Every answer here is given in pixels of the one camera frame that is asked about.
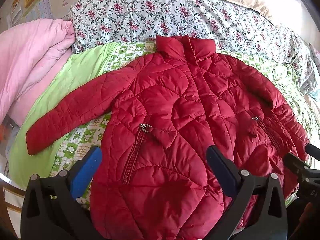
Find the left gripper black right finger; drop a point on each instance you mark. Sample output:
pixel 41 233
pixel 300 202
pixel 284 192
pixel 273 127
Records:
pixel 268 218

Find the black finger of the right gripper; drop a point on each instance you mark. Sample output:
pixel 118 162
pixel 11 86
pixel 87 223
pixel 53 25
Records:
pixel 312 151

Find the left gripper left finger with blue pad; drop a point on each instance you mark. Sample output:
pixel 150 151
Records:
pixel 50 209

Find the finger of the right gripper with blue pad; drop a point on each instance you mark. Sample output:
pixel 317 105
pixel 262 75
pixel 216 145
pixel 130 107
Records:
pixel 294 164

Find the red quilted puffer jacket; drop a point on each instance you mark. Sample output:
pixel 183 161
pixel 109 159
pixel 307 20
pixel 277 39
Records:
pixel 166 109

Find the beige satin pillow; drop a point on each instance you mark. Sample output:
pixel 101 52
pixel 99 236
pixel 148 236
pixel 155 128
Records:
pixel 292 14

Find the green patterned bed sheet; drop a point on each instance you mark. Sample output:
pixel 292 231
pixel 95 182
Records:
pixel 80 68

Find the pink folded blanket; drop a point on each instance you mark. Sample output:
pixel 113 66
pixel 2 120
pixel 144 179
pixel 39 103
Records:
pixel 32 54

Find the floral white quilt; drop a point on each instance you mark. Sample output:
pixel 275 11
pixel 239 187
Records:
pixel 232 27

